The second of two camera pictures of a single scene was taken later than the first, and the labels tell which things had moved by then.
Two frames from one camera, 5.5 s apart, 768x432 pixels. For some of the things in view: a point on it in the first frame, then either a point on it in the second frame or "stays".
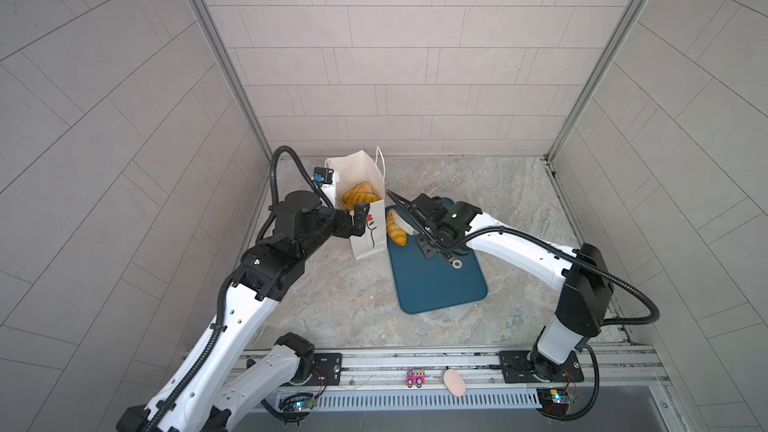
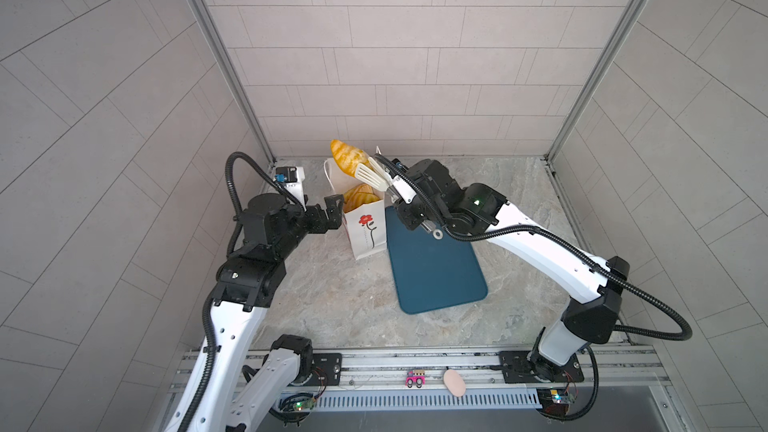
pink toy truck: [415, 377] stays
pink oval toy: [454, 382] stays
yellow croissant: [394, 229] to [348, 158]
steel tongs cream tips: [413, 230] to [374, 175]
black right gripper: [422, 248] to [406, 219]
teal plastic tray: [428, 284] stays
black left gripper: [356, 225] to [330, 219]
